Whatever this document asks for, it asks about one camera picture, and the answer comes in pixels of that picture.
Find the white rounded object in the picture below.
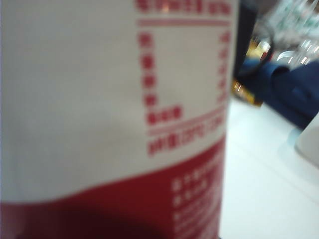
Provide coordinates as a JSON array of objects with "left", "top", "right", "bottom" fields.
[{"left": 294, "top": 123, "right": 319, "bottom": 170}]

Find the shiny gold yellow object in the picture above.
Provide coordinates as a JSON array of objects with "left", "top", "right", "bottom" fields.
[{"left": 231, "top": 41, "right": 271, "bottom": 108}]

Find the clear red-label plastic water bottle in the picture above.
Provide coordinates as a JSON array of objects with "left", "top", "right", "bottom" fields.
[{"left": 0, "top": 0, "right": 240, "bottom": 239}]

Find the black pen holder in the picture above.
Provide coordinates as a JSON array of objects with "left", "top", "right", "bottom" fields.
[{"left": 233, "top": 0, "right": 259, "bottom": 78}]

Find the dark blue fabric item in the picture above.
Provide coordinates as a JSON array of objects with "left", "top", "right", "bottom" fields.
[{"left": 239, "top": 58, "right": 319, "bottom": 130}]

